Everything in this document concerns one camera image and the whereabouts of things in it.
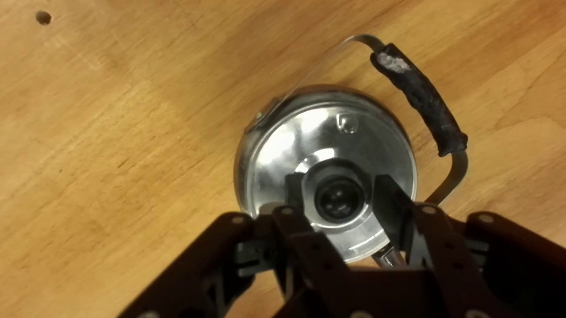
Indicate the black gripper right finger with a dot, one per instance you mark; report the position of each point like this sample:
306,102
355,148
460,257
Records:
513,266

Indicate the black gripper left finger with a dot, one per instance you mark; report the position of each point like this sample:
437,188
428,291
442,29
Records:
223,266

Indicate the steel teapot lid black knob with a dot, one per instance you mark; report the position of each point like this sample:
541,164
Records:
276,160

